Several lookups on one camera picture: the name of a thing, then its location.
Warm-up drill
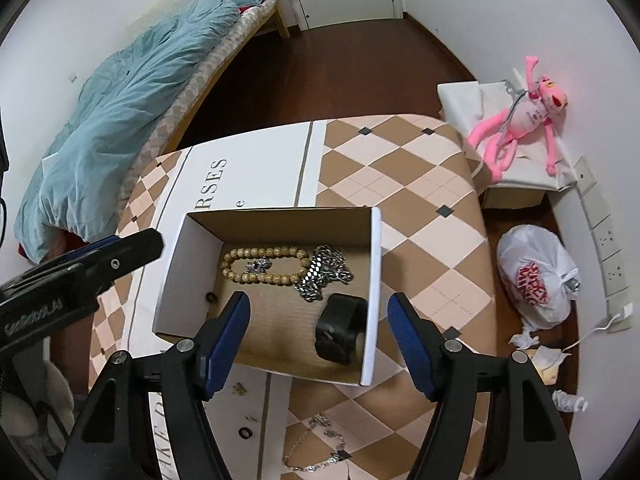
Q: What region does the white charger with cable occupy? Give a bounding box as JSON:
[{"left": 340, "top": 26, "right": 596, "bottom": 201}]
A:
[{"left": 559, "top": 302, "right": 636, "bottom": 352}]

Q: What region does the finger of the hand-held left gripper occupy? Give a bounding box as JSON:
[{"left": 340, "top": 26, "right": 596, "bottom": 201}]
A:
[{"left": 0, "top": 228, "right": 166, "bottom": 307}]

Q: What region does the white cardboard box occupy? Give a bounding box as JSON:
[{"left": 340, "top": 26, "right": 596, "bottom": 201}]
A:
[{"left": 151, "top": 205, "right": 384, "bottom": 387}]

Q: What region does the black watch band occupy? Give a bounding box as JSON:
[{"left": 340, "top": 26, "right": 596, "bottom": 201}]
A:
[{"left": 313, "top": 293, "right": 369, "bottom": 364}]

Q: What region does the white printed flat board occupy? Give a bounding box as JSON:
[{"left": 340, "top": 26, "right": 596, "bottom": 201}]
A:
[{"left": 125, "top": 119, "right": 329, "bottom": 480}]

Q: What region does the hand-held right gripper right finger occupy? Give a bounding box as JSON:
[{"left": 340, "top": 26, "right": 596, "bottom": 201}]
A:
[{"left": 387, "top": 292, "right": 584, "bottom": 480}]

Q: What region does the beige fluffy cloth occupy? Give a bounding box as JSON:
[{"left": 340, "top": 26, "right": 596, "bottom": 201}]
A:
[{"left": 0, "top": 357, "right": 77, "bottom": 461}]

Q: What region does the light blue duvet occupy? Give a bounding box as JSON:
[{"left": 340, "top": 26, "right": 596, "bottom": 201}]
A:
[{"left": 13, "top": 0, "right": 281, "bottom": 264}]

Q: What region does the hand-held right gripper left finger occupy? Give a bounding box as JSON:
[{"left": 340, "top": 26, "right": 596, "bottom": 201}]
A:
[{"left": 55, "top": 291, "right": 252, "bottom": 480}]

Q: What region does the crumpled white tissue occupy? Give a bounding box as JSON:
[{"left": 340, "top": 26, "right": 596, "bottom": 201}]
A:
[
  {"left": 508, "top": 327, "right": 541, "bottom": 350},
  {"left": 532, "top": 344, "right": 572, "bottom": 372}
]

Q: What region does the pink plush toy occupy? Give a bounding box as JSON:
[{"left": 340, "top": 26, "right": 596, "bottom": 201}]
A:
[{"left": 467, "top": 55, "right": 571, "bottom": 184}]

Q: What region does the brown cardboard box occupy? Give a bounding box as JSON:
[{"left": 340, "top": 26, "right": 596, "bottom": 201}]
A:
[{"left": 479, "top": 184, "right": 547, "bottom": 210}]

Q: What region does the checkered brown tablecloth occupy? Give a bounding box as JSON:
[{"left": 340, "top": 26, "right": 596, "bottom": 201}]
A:
[{"left": 87, "top": 113, "right": 499, "bottom": 480}]

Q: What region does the wooden bead bracelet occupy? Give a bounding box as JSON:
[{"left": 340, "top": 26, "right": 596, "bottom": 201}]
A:
[{"left": 221, "top": 244, "right": 311, "bottom": 286}]

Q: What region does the wooden bed with checkered mattress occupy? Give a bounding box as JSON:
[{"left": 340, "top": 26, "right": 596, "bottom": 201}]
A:
[{"left": 15, "top": 0, "right": 292, "bottom": 261}]

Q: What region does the silver chain bracelet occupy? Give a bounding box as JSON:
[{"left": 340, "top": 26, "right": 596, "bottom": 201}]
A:
[{"left": 294, "top": 243, "right": 356, "bottom": 304}]

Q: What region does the white plastic bag red print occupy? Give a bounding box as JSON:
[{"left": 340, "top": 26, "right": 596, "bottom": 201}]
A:
[{"left": 496, "top": 224, "right": 581, "bottom": 331}]

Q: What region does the silver chain necklace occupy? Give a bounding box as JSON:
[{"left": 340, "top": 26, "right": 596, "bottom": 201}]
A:
[{"left": 282, "top": 412, "right": 351, "bottom": 472}]

